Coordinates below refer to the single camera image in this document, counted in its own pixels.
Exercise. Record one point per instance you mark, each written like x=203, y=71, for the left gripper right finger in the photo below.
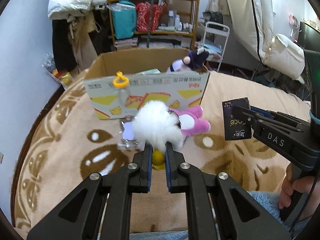
x=217, y=206

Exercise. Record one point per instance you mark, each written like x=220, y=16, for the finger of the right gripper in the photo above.
x=280, y=120
x=247, y=118

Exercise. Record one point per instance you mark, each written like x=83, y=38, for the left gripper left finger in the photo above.
x=100, y=206

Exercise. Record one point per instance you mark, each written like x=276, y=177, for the black face tissue pack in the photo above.
x=229, y=121

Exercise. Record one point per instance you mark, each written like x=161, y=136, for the pink bear plush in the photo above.
x=191, y=121

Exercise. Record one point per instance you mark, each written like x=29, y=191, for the purple item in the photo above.
x=127, y=141

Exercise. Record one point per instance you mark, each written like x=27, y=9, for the purple haired doll plush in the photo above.
x=192, y=62

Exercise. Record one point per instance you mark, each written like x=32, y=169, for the white fluffy chick plush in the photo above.
x=156, y=124

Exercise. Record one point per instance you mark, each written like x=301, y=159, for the green tissue pack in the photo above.
x=149, y=71

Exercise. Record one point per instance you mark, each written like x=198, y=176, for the printed cardboard box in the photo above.
x=178, y=90

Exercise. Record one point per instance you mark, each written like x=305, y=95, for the person's right hand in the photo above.
x=302, y=185

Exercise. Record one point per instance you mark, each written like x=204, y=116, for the beige patterned blanket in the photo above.
x=71, y=143

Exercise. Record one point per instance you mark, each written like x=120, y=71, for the white rolling cart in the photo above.
x=214, y=40

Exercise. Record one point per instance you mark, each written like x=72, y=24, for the white office chair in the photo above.
x=253, y=27

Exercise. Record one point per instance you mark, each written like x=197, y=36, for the stack of books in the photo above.
x=126, y=43

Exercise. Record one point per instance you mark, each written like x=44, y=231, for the red patterned gift bag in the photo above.
x=142, y=9

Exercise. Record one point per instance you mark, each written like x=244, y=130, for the beige hanging coat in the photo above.
x=82, y=46

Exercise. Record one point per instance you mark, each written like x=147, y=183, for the green pole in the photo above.
x=149, y=24

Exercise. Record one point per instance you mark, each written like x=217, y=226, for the teal shopping bag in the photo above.
x=124, y=17

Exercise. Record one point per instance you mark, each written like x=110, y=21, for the wooden bookshelf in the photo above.
x=179, y=19

